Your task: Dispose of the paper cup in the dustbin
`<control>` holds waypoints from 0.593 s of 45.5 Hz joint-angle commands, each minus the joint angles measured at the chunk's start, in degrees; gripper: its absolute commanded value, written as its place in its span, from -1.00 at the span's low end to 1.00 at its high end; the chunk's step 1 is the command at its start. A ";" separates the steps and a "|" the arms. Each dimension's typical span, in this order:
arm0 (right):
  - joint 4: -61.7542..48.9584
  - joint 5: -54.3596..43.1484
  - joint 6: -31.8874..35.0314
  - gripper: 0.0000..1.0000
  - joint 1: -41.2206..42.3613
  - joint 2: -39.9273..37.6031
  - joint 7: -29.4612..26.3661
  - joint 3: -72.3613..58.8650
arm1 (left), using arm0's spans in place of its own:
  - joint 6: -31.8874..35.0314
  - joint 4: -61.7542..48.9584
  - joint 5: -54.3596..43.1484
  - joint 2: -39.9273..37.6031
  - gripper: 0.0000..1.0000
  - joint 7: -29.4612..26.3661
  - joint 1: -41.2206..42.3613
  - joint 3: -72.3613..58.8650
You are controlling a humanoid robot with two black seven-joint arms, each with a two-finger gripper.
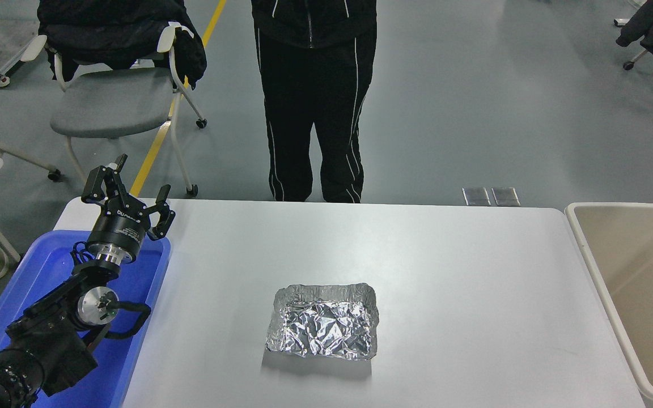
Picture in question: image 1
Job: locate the grey seat rolling chair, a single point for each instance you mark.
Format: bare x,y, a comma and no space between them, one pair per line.
105,102

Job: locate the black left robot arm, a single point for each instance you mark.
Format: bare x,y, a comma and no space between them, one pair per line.
49,334

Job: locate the metal floor plate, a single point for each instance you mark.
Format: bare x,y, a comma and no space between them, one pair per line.
476,196
505,196

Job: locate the blue plastic tray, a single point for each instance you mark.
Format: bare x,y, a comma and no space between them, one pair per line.
49,266

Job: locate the crumpled silver foil tray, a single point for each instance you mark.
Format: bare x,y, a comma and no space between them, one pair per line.
323,326

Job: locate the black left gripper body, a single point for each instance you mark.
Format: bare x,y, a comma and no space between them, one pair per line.
119,226

